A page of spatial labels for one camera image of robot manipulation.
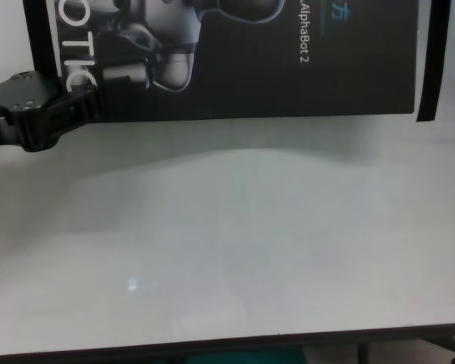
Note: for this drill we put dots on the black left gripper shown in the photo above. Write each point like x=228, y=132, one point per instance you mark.
x=26, y=91

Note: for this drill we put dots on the black robot print poster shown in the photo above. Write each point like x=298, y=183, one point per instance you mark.
x=250, y=76

